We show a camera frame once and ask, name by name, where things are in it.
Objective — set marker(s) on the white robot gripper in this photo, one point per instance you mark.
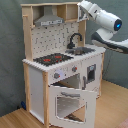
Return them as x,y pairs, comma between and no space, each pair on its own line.
91,9

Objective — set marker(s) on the white toy microwave door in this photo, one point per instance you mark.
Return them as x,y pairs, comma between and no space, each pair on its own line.
81,15

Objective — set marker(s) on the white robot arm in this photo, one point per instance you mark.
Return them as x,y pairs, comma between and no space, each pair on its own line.
109,25

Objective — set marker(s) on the white wooden toy kitchen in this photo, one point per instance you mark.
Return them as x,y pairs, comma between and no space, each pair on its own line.
45,40

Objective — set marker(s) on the black toy faucet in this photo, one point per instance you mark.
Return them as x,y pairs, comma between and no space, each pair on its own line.
71,44

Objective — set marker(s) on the silver toy sink basin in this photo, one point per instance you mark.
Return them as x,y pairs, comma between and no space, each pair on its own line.
79,51

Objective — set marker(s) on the grey toy range hood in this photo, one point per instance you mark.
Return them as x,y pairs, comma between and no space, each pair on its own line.
48,18

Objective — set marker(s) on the white dishwasher cabinet door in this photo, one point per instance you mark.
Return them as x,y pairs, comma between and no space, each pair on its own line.
91,73

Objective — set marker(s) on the right red stove knob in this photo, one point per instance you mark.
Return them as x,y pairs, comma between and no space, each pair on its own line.
74,69

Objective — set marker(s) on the red stove knob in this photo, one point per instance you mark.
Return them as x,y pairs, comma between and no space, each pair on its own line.
74,69
56,75

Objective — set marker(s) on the black toy stovetop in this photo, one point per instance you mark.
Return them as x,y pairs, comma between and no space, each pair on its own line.
52,59

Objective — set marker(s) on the left red stove knob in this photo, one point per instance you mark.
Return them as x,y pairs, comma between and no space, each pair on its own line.
56,75

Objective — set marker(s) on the white toy oven door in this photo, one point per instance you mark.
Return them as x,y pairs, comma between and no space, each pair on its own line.
64,101

